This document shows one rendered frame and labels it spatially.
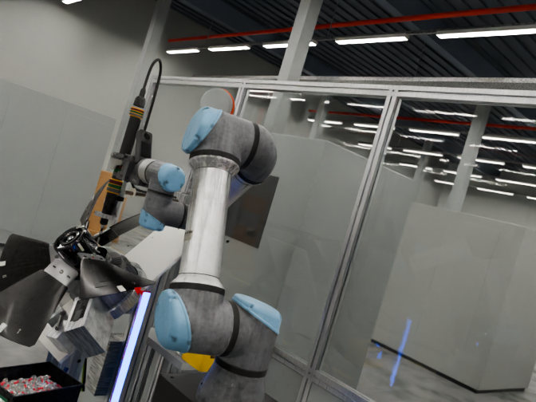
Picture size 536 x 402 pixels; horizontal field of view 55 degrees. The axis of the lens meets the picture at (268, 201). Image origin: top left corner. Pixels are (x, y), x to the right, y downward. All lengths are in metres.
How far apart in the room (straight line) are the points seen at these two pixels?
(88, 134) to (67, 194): 0.86
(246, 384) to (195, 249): 0.30
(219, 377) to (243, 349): 0.08
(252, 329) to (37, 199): 6.50
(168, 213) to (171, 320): 0.52
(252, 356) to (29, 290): 0.89
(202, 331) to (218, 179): 0.32
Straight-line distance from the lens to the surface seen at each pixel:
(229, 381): 1.13
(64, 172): 7.50
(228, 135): 1.16
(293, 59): 8.14
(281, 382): 2.04
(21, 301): 1.77
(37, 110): 7.33
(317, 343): 1.93
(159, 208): 1.48
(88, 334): 1.72
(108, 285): 1.58
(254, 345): 1.11
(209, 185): 1.12
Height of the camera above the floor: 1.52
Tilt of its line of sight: level
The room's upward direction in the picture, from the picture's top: 17 degrees clockwise
